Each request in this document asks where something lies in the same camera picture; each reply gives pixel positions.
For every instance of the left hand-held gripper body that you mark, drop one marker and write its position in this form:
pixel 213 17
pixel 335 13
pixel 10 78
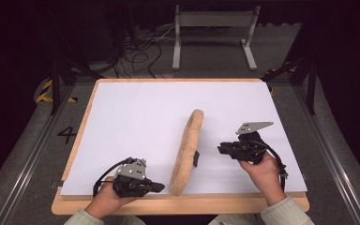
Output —
pixel 131 187

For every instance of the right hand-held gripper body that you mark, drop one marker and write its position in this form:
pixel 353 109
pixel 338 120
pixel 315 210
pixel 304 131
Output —
pixel 247 150

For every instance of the person's left hand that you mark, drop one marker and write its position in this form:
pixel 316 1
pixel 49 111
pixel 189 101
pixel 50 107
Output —
pixel 106 200

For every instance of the person's right hand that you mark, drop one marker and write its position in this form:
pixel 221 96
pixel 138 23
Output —
pixel 265 178

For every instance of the yellow black hazard tape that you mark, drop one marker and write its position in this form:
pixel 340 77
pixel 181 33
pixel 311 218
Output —
pixel 45 90
pixel 273 71

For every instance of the black stand legs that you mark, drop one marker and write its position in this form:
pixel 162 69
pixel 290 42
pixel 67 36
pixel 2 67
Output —
pixel 55 87
pixel 311 87

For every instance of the grey metal stand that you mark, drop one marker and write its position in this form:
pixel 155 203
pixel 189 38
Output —
pixel 214 19

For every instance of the black equipment box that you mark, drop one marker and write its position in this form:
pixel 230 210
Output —
pixel 97 34

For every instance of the small metal table bracket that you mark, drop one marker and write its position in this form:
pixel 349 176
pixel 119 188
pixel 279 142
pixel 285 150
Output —
pixel 56 184

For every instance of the metal floor rail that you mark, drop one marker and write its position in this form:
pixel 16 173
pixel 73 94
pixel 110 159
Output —
pixel 28 162
pixel 331 156

